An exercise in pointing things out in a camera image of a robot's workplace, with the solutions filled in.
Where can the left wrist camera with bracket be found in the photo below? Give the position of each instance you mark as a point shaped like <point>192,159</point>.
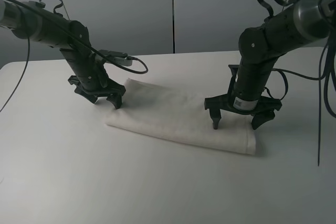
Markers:
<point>119,58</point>

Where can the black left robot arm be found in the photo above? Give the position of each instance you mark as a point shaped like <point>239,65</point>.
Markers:
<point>30,20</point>

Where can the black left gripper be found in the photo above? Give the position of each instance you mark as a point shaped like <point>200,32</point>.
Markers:
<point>91,89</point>

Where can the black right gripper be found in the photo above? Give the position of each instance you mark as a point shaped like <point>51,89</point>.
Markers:
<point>263,110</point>

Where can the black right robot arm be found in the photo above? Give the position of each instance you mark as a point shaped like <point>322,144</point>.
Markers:
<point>303,22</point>

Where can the white towel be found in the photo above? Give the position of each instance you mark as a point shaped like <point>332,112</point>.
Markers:
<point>179,116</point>

